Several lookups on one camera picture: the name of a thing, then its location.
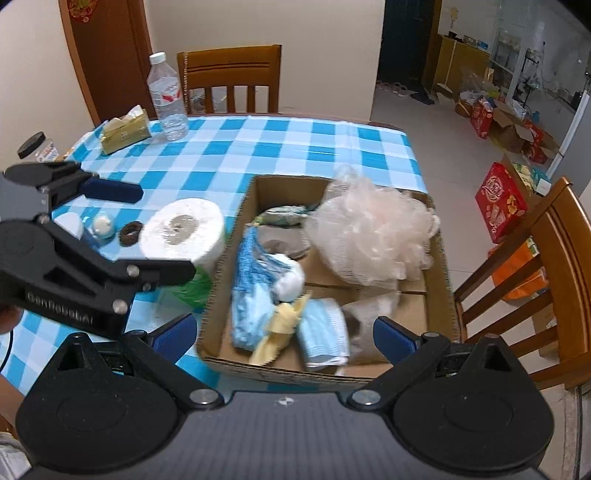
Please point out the toilet paper roll green wrapper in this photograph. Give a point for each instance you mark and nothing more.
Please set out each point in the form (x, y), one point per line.
(205, 244)

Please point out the patterned soft packet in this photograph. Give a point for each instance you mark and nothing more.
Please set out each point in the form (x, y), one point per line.
(286, 214)

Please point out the yellow cloth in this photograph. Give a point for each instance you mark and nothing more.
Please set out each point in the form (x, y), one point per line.
(281, 323)

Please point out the open cardboard carton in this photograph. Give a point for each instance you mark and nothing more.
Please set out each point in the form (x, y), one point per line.
(508, 134)

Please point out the pale mesh bath pouf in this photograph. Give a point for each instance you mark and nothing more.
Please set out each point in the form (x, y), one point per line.
(369, 230)

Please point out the brown hair scrunchie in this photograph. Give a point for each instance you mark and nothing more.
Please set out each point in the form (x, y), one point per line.
(124, 237)

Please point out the clear plastic water bottle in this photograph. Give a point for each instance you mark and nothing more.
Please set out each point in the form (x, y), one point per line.
(167, 101)

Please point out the clear jar black lid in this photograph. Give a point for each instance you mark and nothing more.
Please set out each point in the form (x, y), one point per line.
(32, 142)

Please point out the brown cardboard box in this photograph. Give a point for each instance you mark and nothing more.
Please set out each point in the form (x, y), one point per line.
(286, 187)

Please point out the brown wooden door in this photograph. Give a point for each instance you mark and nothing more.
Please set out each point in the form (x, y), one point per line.
(111, 60)

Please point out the clear jar white lid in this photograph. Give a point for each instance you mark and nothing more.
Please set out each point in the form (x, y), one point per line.
(71, 224)

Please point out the person's left hand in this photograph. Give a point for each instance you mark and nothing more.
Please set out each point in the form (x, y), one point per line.
(8, 319)

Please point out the white cotton wad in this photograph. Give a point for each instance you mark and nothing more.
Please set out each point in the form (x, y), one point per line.
(291, 279)

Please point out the small white round ball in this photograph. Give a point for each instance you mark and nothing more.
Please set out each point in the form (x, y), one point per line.
(102, 225)

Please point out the yellow cabinet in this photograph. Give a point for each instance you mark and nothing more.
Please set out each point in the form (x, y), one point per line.
(461, 62)

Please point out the yellow tissue pack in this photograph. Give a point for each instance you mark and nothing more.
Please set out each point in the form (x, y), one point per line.
(124, 134)

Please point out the blue face mask pack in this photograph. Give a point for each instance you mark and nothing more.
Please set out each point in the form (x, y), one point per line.
(249, 318)

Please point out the orange bag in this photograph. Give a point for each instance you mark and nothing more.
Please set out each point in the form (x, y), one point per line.
(517, 277)

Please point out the blue mesh scrubber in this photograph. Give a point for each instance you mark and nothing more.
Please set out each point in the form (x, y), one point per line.
(249, 263)

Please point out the red snack carton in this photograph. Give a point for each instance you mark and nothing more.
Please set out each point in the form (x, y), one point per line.
(540, 143)
(480, 120)
(498, 203)

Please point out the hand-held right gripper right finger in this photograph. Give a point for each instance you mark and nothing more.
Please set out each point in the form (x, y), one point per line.
(392, 339)

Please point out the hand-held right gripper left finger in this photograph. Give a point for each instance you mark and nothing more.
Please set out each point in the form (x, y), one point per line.
(178, 334)

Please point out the red door ornament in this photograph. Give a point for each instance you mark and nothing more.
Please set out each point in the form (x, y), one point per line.
(82, 7)

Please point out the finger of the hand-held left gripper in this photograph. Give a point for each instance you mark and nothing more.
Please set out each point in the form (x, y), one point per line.
(115, 191)
(171, 273)

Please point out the blue face mask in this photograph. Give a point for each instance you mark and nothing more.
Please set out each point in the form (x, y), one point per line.
(323, 332)

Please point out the wooden chair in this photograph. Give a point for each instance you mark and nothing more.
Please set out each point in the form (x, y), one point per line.
(554, 230)
(231, 57)

